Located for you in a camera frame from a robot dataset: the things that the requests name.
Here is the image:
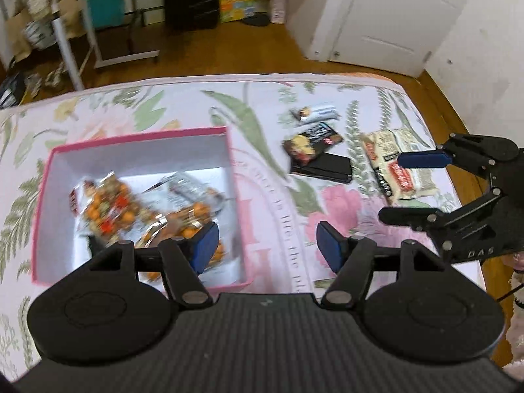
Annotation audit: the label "person right hand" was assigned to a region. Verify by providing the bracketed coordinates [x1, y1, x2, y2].
[502, 251, 524, 272]

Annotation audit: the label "clear bag coated peanuts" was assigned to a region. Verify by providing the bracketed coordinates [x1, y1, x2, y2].
[72, 172, 140, 245]

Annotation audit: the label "teal paper bag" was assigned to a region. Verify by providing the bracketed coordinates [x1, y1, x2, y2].
[86, 0, 125, 29]

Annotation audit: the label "beige noodle packet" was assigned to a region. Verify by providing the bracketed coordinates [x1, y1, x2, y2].
[360, 128, 438, 206]

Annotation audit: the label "colourful gift box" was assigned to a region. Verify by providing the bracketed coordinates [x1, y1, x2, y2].
[219, 0, 256, 23]

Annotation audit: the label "white snack bar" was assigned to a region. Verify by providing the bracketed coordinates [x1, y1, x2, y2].
[144, 171, 227, 213]
[290, 104, 340, 125]

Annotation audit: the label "pink cardboard box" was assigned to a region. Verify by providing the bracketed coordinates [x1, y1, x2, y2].
[31, 127, 252, 293]

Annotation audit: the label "black soda cracker packet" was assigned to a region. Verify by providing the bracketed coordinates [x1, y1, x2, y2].
[282, 122, 344, 166]

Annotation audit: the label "floral bed sheet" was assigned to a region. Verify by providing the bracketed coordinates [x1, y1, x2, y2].
[0, 72, 489, 382]

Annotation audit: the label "black snack packet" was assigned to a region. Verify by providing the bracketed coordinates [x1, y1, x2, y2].
[290, 154, 353, 185]

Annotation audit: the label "white door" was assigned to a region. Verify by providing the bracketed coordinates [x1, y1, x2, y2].
[330, 0, 467, 77]

